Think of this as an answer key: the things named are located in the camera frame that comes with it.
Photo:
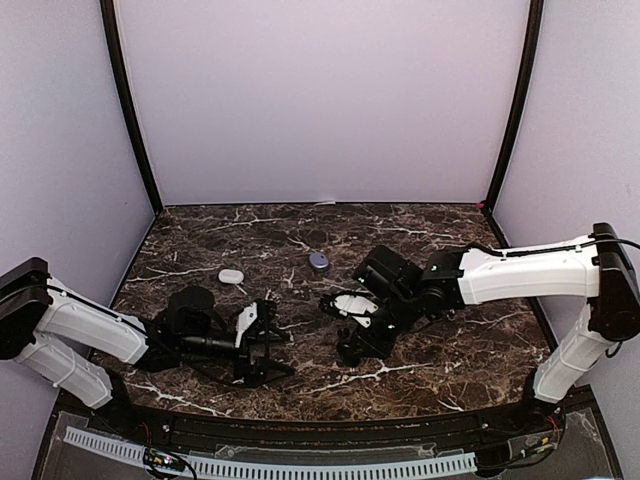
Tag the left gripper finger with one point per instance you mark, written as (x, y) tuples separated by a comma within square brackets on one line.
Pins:
[(272, 370), (277, 335)]

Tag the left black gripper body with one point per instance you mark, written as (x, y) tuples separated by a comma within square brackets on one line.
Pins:
[(197, 345)]

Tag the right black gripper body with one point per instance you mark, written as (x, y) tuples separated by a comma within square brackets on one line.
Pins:
[(400, 312)]

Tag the white earbud charging case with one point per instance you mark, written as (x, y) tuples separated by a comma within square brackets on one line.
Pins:
[(231, 276)]

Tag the black earbud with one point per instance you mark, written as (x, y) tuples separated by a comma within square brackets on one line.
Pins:
[(344, 334)]

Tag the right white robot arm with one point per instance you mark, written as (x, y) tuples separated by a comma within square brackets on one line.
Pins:
[(595, 267)]

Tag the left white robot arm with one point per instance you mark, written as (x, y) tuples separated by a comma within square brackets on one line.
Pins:
[(41, 317)]

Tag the purple round charging case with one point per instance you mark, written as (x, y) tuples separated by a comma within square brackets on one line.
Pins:
[(319, 262)]

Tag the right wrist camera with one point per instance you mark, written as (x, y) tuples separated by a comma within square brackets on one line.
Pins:
[(348, 304)]

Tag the white slotted cable duct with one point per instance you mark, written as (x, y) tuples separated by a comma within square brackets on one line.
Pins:
[(197, 466)]

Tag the right black frame post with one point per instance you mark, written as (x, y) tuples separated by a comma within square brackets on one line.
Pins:
[(521, 89)]

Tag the black frame post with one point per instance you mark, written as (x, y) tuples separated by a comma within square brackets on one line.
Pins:
[(128, 109), (521, 89)]

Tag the left black frame post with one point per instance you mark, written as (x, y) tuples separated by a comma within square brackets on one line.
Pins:
[(128, 109)]

